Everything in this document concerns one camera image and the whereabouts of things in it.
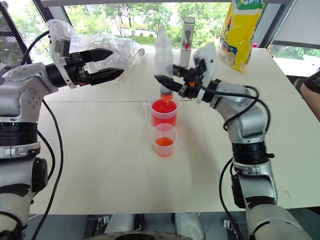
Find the crumpled clear plastic bag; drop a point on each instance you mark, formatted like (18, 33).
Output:
(120, 50)

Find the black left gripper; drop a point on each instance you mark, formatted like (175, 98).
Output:
(76, 71)

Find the small red cap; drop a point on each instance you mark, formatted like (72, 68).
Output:
(255, 45)

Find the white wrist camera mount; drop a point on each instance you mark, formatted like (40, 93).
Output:
(207, 57)
(58, 37)

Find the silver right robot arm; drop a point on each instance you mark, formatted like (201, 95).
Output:
(250, 125)

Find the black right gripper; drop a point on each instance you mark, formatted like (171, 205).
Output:
(192, 87)

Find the yellow printed bag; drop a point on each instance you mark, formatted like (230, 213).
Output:
(240, 32)

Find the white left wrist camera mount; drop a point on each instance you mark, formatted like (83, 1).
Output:
(58, 37)

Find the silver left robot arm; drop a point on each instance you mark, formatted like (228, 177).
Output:
(20, 87)

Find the seated person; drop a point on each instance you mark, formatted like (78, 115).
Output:
(311, 87)

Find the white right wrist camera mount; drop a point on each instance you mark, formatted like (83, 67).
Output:
(207, 57)

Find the small clear cup, red liquid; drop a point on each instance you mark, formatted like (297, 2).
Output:
(164, 145)

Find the white cylindrical container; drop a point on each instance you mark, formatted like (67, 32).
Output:
(186, 52)

